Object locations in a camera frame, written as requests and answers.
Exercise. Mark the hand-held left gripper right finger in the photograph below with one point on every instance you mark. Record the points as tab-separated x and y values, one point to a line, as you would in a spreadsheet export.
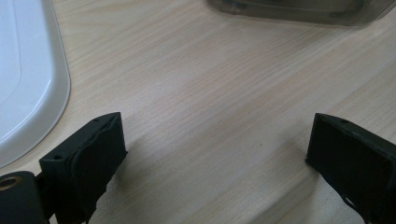
358	161

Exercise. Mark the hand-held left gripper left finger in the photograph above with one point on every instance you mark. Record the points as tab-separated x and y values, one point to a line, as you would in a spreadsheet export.
87	161

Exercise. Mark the clear plastic storage box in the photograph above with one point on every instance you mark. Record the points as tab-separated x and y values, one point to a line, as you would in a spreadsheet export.
295	12

